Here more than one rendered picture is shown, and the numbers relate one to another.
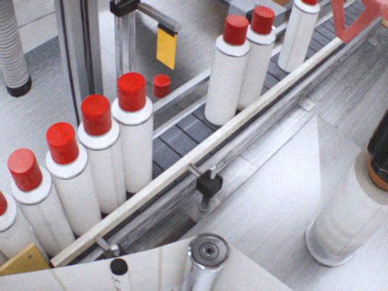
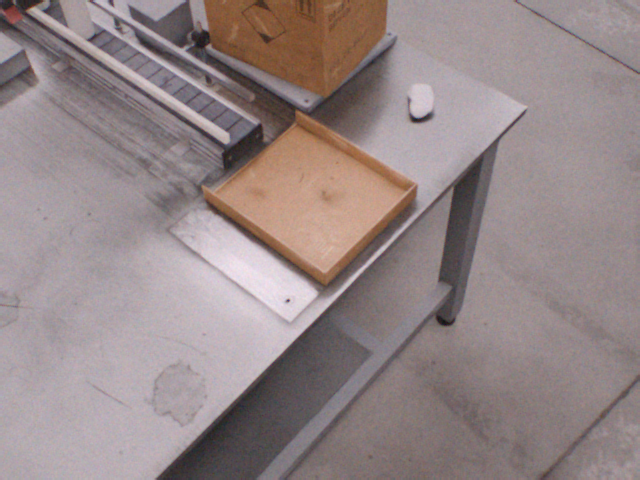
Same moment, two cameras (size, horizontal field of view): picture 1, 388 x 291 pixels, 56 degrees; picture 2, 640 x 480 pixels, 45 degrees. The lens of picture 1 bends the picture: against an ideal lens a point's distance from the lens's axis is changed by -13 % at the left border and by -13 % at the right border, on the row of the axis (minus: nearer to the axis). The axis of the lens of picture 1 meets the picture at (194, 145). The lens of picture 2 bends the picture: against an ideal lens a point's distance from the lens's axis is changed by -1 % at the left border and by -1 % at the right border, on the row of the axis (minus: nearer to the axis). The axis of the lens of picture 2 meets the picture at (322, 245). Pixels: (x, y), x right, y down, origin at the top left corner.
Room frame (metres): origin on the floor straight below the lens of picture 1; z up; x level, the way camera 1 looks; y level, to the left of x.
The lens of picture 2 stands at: (1.27, -1.50, 1.97)
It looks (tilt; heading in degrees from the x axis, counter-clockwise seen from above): 54 degrees down; 96
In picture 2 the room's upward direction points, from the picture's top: 3 degrees counter-clockwise
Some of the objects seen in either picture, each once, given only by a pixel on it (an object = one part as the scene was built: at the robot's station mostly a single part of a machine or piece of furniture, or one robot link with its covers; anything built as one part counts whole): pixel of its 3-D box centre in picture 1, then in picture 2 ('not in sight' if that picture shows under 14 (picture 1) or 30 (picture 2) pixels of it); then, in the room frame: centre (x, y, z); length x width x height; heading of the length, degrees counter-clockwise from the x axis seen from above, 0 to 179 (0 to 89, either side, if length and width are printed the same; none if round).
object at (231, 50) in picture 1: (227, 72); not in sight; (0.48, -0.04, 0.98); 0.05 x 0.05 x 0.20
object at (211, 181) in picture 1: (208, 188); not in sight; (0.32, -0.03, 0.89); 0.03 x 0.03 x 0.12; 52
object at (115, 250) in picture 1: (111, 254); not in sight; (0.19, 0.09, 0.89); 0.06 x 0.03 x 0.12; 52
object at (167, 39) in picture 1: (165, 46); not in sight; (0.38, 0.05, 1.09); 0.03 x 0.01 x 0.06; 52
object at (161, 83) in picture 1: (161, 85); not in sight; (0.56, 0.08, 0.85); 0.03 x 0.03 x 0.03
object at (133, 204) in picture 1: (292, 77); (52, 23); (0.58, -0.17, 0.91); 1.07 x 0.01 x 0.02; 142
